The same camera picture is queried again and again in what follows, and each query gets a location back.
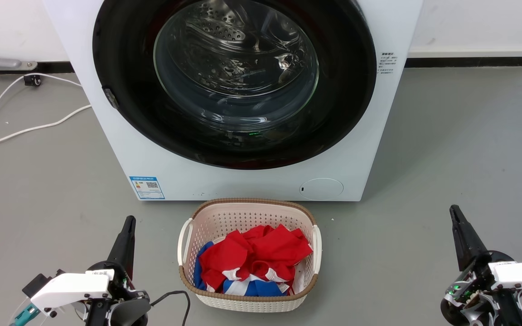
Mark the gray metal bolt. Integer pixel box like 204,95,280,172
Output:
103,88,120,110

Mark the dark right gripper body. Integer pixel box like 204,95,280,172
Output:
440,251,522,326

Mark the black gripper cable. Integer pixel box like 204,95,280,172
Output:
150,291,192,326

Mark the round white filter cover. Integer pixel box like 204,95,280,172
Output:
299,177,344,201

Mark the black round glass washer door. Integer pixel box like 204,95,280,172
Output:
92,0,377,170

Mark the blue energy label sticker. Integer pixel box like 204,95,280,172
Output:
129,176,165,200

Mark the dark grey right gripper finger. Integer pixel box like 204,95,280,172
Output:
449,205,489,272

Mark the small printed text sticker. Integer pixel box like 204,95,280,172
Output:
377,51,399,76

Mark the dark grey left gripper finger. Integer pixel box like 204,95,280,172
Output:
106,216,136,278

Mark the white front-load washing machine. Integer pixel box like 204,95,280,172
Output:
43,0,424,202

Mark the cream plastic laundry basket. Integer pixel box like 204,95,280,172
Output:
178,198,323,313

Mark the steel washer drum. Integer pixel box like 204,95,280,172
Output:
154,0,319,133

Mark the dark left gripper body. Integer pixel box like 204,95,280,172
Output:
83,260,151,326

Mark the blue garment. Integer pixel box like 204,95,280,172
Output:
193,241,290,297

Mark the red garment with white trim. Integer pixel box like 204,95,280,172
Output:
199,224,314,293

